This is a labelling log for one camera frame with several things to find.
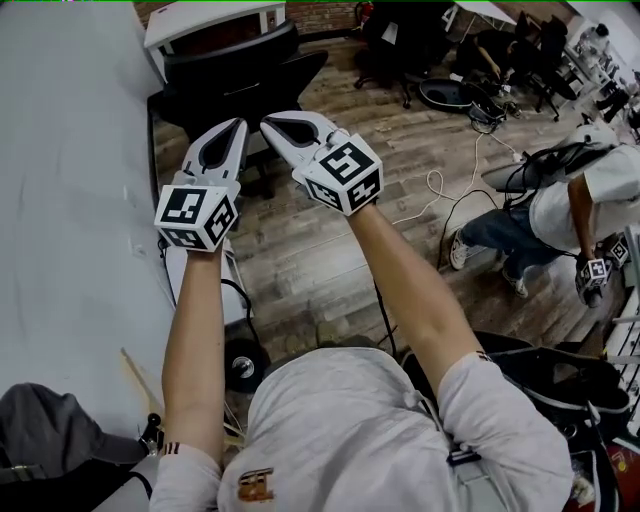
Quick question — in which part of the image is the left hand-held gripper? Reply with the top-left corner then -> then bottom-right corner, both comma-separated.
153,117 -> 250,252

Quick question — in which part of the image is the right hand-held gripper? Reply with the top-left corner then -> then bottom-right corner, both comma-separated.
260,110 -> 385,217

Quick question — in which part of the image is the black mesh office chair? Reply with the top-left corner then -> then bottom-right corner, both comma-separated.
147,19 -> 330,200

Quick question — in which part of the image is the person's left forearm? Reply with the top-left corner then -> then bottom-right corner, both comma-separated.
160,244 -> 226,466

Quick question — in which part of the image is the person's right forearm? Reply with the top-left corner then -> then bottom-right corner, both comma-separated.
346,202 -> 489,396

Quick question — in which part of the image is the black swivel chair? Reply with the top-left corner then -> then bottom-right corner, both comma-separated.
514,12 -> 577,124

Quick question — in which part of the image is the white desk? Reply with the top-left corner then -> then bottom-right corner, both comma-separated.
452,0 -> 517,31
143,2 -> 287,76

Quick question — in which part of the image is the white microwave oven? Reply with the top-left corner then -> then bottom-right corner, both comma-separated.
164,237 -> 252,327

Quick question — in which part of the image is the dark round shell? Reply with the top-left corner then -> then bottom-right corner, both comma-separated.
417,77 -> 475,111

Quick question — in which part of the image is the person's right shoe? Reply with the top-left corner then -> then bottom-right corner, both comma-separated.
315,319 -> 352,345

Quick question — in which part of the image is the black round base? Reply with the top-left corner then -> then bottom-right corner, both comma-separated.
224,338 -> 272,395

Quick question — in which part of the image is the person's white t-shirt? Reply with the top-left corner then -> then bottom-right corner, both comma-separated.
148,346 -> 576,512

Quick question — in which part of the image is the grey fabric cap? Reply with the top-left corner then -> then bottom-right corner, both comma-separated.
0,382 -> 147,469

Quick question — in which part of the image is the black bag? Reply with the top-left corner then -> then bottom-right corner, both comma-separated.
474,329 -> 632,512

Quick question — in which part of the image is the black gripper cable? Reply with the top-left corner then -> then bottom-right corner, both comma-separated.
372,279 -> 401,361
219,277 -> 261,351

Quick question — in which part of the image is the black floor cable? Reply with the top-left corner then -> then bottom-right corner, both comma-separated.
437,188 -> 501,271

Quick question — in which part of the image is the white cable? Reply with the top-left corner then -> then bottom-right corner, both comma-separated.
392,132 -> 524,226

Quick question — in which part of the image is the grey shoulder strap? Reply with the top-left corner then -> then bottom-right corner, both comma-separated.
446,447 -> 501,512

